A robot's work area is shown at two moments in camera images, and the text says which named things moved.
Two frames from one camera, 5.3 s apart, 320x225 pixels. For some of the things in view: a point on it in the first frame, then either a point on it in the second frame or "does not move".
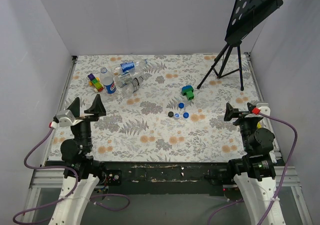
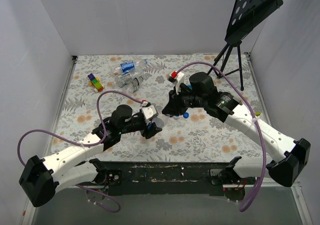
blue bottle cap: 186,115 does not move
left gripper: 86,117 -> 146,129
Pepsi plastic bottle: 106,79 -> 161,120
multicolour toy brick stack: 95,83 does not move
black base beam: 167,178 does not move
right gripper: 243,115 -> 173,103
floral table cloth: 161,108 does not move
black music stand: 253,4 does not move
